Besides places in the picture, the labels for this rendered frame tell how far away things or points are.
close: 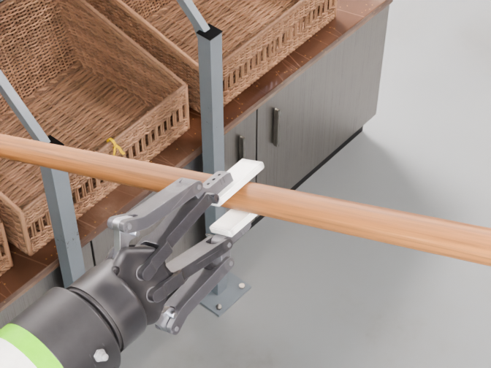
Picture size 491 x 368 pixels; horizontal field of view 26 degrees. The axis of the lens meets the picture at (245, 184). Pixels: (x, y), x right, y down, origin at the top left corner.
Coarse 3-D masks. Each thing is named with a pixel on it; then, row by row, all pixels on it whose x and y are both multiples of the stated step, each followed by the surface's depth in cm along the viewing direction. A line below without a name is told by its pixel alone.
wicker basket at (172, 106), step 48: (48, 0) 274; (0, 48) 266; (48, 48) 278; (96, 48) 277; (0, 96) 270; (48, 96) 278; (96, 96) 278; (144, 96) 275; (96, 144) 266; (144, 144) 258; (0, 192) 233; (96, 192) 252; (48, 240) 245
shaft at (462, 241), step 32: (32, 160) 129; (64, 160) 124; (96, 160) 120; (128, 160) 117; (256, 192) 102; (288, 192) 100; (320, 224) 96; (352, 224) 93; (384, 224) 90; (416, 224) 88; (448, 224) 87; (448, 256) 87; (480, 256) 84
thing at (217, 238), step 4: (248, 224) 106; (244, 228) 105; (248, 228) 106; (240, 232) 105; (244, 232) 105; (216, 236) 104; (220, 236) 104; (224, 236) 104; (236, 236) 105; (240, 236) 105; (212, 240) 104; (216, 240) 104; (220, 240) 103; (232, 240) 104; (236, 240) 105; (228, 252) 104; (220, 256) 104; (224, 256) 104; (216, 260) 104; (220, 260) 104; (216, 264) 104
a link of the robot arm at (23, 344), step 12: (12, 324) 89; (0, 336) 88; (12, 336) 88; (24, 336) 88; (0, 348) 87; (12, 348) 87; (24, 348) 87; (36, 348) 87; (0, 360) 86; (12, 360) 86; (24, 360) 86; (36, 360) 87; (48, 360) 87
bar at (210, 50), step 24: (0, 0) 213; (192, 24) 240; (216, 48) 241; (0, 72) 212; (216, 72) 246; (216, 96) 252; (24, 120) 214; (216, 120) 257; (216, 144) 263; (48, 168) 216; (216, 168) 269; (48, 192) 223; (72, 216) 230; (216, 216) 281; (72, 240) 234; (72, 264) 239; (216, 288) 304; (240, 288) 308; (216, 312) 302
